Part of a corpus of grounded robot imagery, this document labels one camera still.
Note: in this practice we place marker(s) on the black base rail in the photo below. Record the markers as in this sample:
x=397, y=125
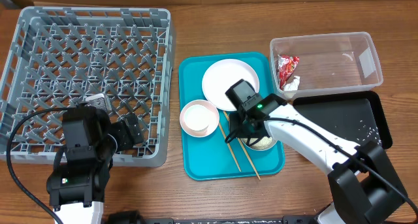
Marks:
x=134, y=217

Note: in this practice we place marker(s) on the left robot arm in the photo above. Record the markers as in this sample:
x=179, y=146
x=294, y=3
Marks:
x=82, y=166

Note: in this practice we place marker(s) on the red ketchup packet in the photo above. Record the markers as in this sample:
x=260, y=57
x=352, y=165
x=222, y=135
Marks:
x=286, y=67

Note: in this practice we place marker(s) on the grey plastic dish rack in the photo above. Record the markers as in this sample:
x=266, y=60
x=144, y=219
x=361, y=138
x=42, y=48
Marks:
x=59, y=56

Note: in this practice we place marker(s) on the white napkin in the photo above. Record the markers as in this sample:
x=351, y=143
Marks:
x=293, y=85

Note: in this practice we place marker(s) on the white paper cup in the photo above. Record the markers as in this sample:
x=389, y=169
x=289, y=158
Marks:
x=196, y=117

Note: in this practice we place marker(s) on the black tray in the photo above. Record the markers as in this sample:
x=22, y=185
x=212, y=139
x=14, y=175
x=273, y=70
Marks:
x=356, y=116

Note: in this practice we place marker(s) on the pink bowl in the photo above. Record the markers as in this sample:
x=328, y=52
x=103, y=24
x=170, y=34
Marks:
x=213, y=119

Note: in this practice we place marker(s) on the clear plastic bin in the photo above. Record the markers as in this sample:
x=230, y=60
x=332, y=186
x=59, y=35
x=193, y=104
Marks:
x=329, y=64

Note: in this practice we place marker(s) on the white round plate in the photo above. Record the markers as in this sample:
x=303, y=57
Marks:
x=221, y=75

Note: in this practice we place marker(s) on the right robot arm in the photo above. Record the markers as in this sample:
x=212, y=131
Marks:
x=363, y=182

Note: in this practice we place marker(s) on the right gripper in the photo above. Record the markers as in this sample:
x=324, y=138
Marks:
x=240, y=132

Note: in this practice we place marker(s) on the wooden chopstick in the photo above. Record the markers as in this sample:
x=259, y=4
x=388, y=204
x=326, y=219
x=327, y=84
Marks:
x=244, y=150
x=229, y=147

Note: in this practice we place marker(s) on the grey bowl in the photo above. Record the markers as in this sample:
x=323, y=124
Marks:
x=259, y=144

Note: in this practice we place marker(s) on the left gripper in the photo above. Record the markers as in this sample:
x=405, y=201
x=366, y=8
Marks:
x=128, y=140

